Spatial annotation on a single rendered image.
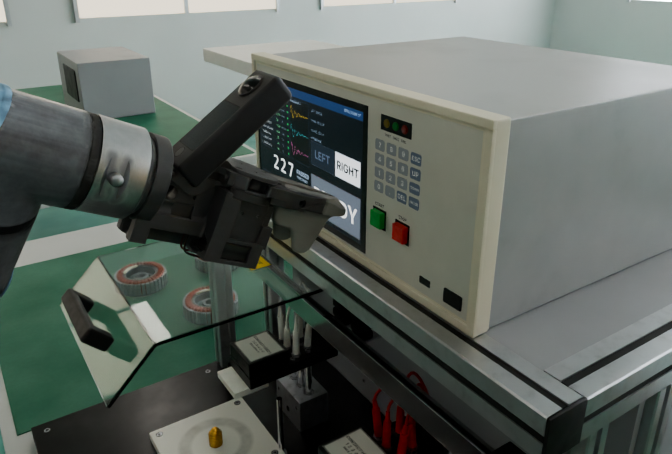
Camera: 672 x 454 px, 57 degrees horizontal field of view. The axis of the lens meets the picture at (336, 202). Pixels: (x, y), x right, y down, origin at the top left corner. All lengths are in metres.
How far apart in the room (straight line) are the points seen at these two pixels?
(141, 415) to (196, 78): 4.70
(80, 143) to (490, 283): 0.36
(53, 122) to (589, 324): 0.50
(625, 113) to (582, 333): 0.21
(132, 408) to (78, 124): 0.68
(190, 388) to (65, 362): 0.27
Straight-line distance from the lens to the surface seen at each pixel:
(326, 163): 0.72
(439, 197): 0.57
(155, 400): 1.09
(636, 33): 7.80
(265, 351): 0.90
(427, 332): 0.59
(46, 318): 1.41
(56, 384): 1.21
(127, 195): 0.48
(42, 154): 0.46
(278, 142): 0.82
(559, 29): 8.38
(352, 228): 0.70
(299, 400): 0.96
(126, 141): 0.48
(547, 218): 0.61
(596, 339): 0.62
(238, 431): 0.99
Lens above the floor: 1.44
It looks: 22 degrees down
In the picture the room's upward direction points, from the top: straight up
